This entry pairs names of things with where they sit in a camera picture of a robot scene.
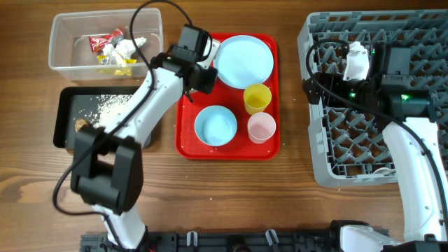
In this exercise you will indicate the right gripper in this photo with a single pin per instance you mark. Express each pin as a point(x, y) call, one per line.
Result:
point(333, 81)

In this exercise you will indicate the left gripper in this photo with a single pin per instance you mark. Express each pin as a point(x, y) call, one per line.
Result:
point(206, 84)

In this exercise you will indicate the light blue plate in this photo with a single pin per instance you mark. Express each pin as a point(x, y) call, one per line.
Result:
point(243, 60)

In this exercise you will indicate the light blue bowl with food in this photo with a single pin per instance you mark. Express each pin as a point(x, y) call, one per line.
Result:
point(215, 125)

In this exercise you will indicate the yellow plastic cup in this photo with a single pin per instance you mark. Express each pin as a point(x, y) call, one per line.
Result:
point(256, 98)

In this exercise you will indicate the yellow snack wrapper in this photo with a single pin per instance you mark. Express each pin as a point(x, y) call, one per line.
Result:
point(111, 67)

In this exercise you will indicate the white paper napkin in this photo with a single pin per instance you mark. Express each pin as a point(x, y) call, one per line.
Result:
point(121, 53)

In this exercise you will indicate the pile of white rice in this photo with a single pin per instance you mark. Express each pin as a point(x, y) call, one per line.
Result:
point(100, 109)

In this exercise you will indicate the red snack wrapper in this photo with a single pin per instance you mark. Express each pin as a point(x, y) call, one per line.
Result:
point(98, 43)

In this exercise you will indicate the brown food scrap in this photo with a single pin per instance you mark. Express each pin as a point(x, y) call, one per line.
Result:
point(80, 123)

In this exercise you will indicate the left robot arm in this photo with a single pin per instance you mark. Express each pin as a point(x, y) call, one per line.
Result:
point(107, 169)

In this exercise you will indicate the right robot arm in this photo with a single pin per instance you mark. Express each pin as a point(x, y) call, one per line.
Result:
point(407, 122)

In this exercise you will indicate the grey dishwasher rack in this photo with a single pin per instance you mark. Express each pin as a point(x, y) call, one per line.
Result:
point(346, 147)

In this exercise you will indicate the spoon in rack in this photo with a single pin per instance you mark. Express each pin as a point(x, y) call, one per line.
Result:
point(384, 170)

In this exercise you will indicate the clear plastic waste bin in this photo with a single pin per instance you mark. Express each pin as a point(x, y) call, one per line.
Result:
point(69, 49)

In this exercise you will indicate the black waste tray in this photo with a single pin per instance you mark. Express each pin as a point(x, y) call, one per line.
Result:
point(69, 105)

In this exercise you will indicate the red serving tray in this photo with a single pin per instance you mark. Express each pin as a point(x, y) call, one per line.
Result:
point(240, 147)

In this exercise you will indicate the pink plastic cup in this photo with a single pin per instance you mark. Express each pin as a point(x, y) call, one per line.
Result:
point(261, 127)

